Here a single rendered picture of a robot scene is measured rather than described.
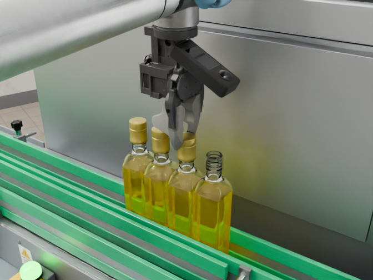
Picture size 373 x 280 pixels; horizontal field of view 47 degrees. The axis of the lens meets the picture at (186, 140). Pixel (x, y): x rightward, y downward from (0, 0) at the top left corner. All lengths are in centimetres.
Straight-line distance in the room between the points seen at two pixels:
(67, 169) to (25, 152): 17
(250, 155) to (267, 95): 14
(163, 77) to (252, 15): 20
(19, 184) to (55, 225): 24
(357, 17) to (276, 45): 14
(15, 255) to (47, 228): 17
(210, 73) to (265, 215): 40
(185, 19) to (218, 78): 10
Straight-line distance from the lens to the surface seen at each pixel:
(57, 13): 39
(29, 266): 100
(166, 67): 71
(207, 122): 89
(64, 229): 93
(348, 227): 86
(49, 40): 39
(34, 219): 101
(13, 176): 115
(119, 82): 105
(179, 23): 67
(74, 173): 112
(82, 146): 125
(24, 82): 409
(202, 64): 68
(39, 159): 122
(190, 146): 76
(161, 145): 80
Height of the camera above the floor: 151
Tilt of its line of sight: 28 degrees down
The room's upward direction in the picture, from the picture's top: straight up
